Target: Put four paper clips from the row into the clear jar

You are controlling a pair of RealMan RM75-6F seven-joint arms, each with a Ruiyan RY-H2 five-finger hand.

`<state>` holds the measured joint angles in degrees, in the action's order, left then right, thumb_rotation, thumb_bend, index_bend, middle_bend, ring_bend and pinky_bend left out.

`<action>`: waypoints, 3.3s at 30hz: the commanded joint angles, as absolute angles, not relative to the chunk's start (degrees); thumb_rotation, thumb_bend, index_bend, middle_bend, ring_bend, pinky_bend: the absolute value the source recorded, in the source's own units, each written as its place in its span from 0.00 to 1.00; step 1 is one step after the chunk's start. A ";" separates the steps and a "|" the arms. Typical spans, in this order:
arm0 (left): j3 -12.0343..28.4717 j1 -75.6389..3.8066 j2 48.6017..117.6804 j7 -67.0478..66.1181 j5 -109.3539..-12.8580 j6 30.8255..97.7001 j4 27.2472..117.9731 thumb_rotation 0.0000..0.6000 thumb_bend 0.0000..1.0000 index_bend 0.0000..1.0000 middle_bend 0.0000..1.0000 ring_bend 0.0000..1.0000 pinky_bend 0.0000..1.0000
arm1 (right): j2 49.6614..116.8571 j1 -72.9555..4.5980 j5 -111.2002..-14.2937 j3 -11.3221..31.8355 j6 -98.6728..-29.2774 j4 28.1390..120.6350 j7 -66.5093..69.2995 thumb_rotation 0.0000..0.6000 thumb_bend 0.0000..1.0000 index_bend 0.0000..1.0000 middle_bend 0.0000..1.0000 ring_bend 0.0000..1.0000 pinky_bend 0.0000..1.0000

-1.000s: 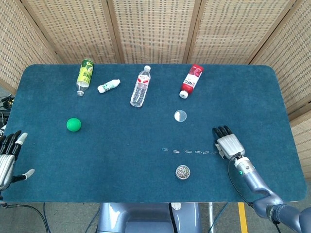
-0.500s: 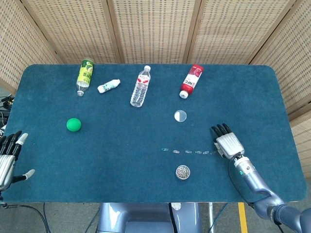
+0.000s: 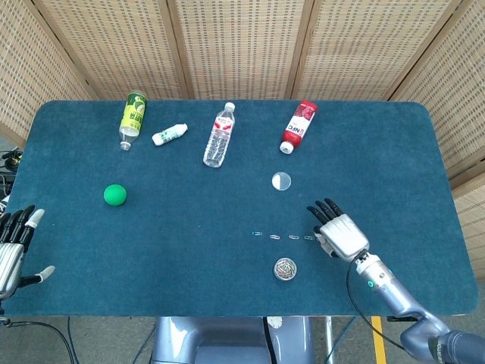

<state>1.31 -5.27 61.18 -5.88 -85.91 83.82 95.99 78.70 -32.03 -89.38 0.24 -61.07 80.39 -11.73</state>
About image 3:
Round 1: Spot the woven wooden screen panel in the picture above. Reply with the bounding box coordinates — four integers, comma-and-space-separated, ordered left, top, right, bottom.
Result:
452, 174, 485, 284
390, 0, 485, 183
32, 0, 196, 102
166, 0, 318, 101
0, 0, 98, 149
286, 0, 465, 102

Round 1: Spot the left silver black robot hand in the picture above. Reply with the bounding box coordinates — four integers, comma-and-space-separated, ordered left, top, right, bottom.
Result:
0, 204, 56, 301

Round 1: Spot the blue-grey robot torso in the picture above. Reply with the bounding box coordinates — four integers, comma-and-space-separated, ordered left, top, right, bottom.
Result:
150, 316, 315, 364

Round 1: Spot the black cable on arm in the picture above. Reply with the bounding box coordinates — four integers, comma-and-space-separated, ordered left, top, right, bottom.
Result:
346, 256, 408, 350

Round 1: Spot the black floor cable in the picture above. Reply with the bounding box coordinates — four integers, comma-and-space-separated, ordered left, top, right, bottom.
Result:
5, 319, 80, 364

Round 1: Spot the small white green-print bottle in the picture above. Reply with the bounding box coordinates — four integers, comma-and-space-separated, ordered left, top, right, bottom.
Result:
152, 123, 189, 146

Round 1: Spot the yellow-green label plastic bottle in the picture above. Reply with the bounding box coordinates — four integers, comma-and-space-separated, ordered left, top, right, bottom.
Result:
118, 89, 148, 152

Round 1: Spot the black cable tangle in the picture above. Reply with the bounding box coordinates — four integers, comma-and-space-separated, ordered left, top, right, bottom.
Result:
0, 149, 24, 208

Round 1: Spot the teal carpet table cover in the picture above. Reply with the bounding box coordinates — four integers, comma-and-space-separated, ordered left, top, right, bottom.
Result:
5, 99, 480, 318

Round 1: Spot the clear water bottle red label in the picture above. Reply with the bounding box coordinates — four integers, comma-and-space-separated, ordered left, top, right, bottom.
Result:
202, 102, 236, 168

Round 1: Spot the red juice bottle white cap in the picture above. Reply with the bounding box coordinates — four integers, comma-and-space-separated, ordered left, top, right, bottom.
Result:
279, 99, 319, 155

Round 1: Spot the green ball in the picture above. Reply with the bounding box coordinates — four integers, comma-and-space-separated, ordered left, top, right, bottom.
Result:
103, 184, 128, 207

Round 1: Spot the silver metal table leg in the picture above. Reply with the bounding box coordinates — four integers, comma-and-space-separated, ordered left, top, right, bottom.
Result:
324, 317, 336, 364

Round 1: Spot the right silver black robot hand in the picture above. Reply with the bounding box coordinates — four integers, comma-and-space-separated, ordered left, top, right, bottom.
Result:
306, 197, 371, 263

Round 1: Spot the blue floor cable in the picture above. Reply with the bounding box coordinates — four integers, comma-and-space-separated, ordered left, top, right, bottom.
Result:
66, 316, 76, 364

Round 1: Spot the black cable on torso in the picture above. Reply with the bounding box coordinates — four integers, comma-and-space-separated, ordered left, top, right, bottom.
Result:
262, 317, 276, 364

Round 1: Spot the clear dish with metal bits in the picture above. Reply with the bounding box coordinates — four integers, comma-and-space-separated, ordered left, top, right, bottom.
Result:
273, 257, 298, 282

